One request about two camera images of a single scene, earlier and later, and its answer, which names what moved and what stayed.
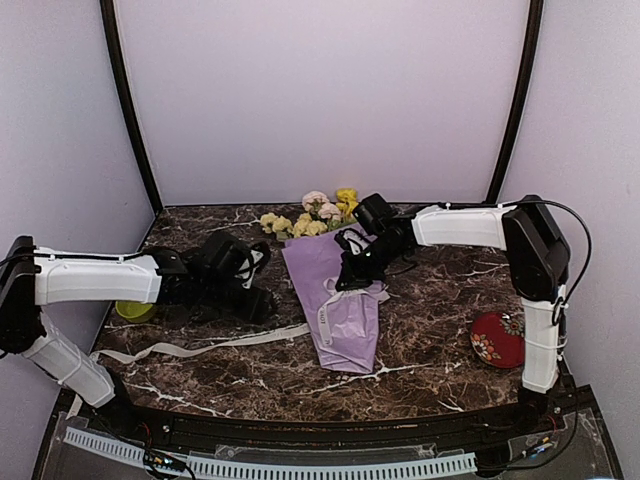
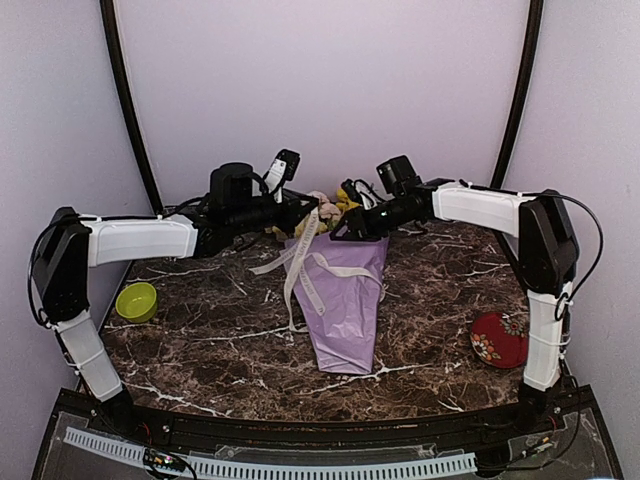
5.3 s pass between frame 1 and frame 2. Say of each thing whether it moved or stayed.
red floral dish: stayed
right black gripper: moved
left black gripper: moved
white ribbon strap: moved
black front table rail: stayed
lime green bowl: stayed
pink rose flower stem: stayed
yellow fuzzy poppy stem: stayed
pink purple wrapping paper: stayed
